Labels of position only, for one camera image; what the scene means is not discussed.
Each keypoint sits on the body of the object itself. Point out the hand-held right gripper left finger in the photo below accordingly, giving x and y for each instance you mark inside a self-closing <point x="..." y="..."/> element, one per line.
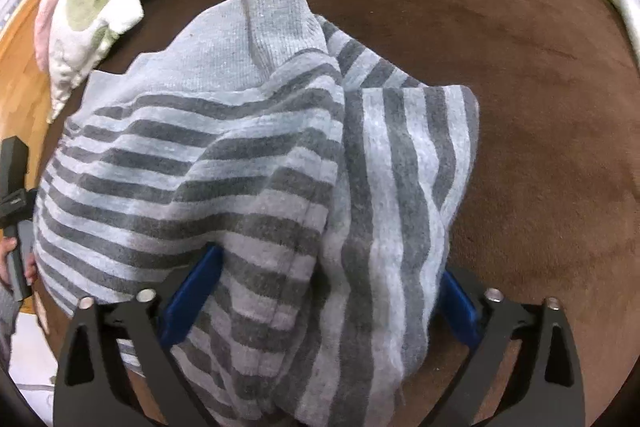
<point x="192" y="302"/>

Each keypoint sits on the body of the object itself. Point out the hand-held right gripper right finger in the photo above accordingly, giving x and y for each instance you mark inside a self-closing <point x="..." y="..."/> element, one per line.
<point x="462" y="307"/>

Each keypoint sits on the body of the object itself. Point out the grey striped garment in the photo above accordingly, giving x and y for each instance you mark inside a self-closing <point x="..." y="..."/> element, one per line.
<point x="250" y="157"/>

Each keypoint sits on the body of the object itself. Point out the person's left forearm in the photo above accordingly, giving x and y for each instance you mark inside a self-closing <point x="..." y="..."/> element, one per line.
<point x="5" y="322"/>

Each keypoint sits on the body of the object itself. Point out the person's left hand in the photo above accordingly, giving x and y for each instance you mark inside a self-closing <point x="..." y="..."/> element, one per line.
<point x="6" y="259"/>

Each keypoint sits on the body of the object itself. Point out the pink pillow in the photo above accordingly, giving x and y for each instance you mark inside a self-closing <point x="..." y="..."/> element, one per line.
<point x="45" y="32"/>

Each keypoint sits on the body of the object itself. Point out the white bear print blanket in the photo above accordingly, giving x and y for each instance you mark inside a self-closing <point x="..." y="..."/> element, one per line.
<point x="95" y="22"/>

